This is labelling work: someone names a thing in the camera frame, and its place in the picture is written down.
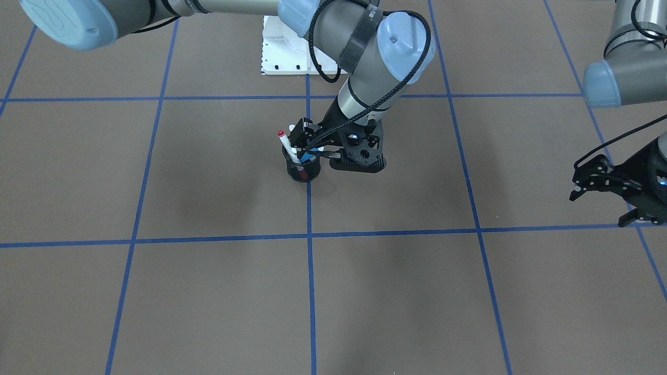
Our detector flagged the red capped white marker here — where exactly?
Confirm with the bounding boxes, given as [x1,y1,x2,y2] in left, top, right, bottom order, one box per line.
[277,130,302,165]

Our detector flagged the blue marker pen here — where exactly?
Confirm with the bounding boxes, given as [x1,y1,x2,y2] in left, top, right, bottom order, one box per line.
[300,149,319,164]

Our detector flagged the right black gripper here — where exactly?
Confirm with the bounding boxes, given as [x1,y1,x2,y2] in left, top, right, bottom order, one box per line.
[288,117,342,157]

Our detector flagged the black mesh pen cup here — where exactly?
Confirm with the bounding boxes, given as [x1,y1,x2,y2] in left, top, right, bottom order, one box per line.
[281,147,321,183]

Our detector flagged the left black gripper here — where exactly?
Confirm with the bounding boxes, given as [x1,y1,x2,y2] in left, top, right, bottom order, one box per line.
[606,141,666,226]

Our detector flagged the white pedestal column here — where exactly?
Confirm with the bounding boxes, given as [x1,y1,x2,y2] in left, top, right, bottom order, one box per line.
[261,15,318,74]

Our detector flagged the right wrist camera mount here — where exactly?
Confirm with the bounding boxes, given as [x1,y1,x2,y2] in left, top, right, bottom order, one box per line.
[329,120,387,173]

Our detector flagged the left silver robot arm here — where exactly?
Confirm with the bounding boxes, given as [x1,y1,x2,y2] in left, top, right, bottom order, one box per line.
[570,1,666,227]

